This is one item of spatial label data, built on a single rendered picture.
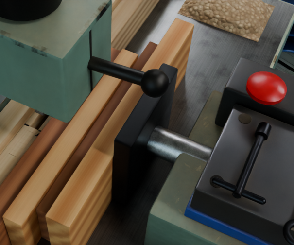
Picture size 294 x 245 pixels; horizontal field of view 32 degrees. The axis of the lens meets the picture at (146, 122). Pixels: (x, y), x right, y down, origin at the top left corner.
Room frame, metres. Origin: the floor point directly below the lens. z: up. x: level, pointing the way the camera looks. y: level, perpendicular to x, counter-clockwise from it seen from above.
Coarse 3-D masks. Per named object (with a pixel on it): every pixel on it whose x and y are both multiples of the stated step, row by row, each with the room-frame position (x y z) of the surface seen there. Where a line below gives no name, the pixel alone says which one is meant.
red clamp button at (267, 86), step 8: (256, 72) 0.28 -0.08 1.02; (264, 72) 0.27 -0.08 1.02; (248, 80) 0.27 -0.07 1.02; (256, 80) 0.26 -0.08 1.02; (264, 80) 0.27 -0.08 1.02; (272, 80) 0.27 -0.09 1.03; (280, 80) 0.27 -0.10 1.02; (248, 88) 0.26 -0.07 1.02; (256, 88) 0.26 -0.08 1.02; (264, 88) 0.26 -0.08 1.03; (272, 88) 0.26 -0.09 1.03; (280, 88) 0.26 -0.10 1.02; (256, 96) 0.25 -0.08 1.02; (264, 96) 0.25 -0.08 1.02; (272, 96) 0.25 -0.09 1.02; (280, 96) 0.25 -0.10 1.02; (264, 104) 0.25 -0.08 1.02; (272, 104) 0.25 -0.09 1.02
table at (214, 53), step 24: (168, 0) 0.49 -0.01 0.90; (264, 0) 0.52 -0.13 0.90; (144, 24) 0.45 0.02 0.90; (168, 24) 0.45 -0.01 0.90; (288, 24) 0.48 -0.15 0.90; (144, 48) 0.41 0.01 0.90; (192, 48) 0.42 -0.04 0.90; (216, 48) 0.42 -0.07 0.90; (240, 48) 0.43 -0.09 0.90; (264, 48) 0.43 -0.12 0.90; (192, 72) 0.38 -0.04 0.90; (216, 72) 0.39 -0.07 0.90; (192, 96) 0.35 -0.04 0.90; (192, 120) 0.32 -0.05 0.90; (168, 168) 0.26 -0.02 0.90; (144, 192) 0.23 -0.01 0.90; (120, 216) 0.20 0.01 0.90; (144, 216) 0.21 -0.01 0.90; (96, 240) 0.18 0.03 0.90; (120, 240) 0.18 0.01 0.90
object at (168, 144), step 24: (168, 72) 0.29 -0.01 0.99; (144, 96) 0.26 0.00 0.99; (168, 96) 0.28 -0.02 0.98; (144, 120) 0.24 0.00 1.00; (168, 120) 0.29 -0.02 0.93; (120, 144) 0.21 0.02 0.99; (144, 144) 0.24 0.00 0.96; (168, 144) 0.24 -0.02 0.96; (192, 144) 0.24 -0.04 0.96; (120, 168) 0.21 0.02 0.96; (144, 168) 0.24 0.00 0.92; (120, 192) 0.21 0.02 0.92
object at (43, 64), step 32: (64, 0) 0.28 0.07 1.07; (96, 0) 0.28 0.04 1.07; (0, 32) 0.24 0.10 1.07; (32, 32) 0.24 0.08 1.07; (64, 32) 0.25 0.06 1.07; (96, 32) 0.26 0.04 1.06; (0, 64) 0.24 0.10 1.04; (32, 64) 0.23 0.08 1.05; (64, 64) 0.22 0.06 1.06; (32, 96) 0.23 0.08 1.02; (64, 96) 0.22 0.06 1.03
